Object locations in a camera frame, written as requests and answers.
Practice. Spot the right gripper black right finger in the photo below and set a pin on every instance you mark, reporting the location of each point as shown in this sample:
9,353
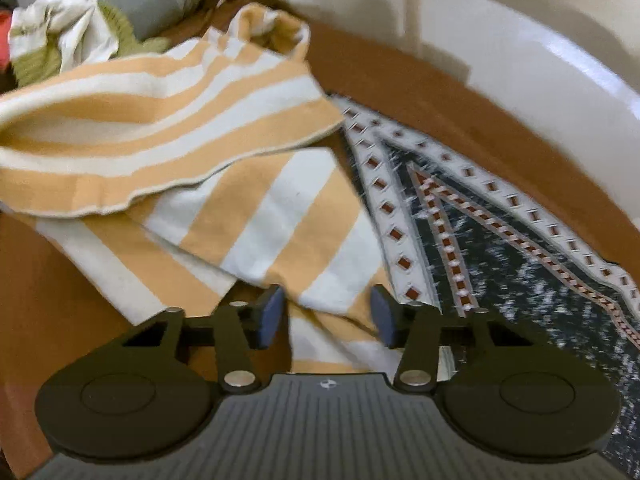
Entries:
421,330

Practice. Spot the white green crumpled cloth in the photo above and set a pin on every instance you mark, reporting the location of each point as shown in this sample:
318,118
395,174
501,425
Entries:
51,37

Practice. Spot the patterned dark table mat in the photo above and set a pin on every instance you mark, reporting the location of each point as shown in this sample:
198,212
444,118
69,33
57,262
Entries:
459,237

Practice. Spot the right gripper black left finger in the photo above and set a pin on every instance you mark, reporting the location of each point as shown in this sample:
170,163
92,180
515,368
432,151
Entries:
232,332

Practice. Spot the orange white striped garment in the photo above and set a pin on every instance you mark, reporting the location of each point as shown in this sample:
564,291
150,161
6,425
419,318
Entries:
167,178

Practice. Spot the red item at edge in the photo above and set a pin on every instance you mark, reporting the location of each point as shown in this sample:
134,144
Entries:
5,26

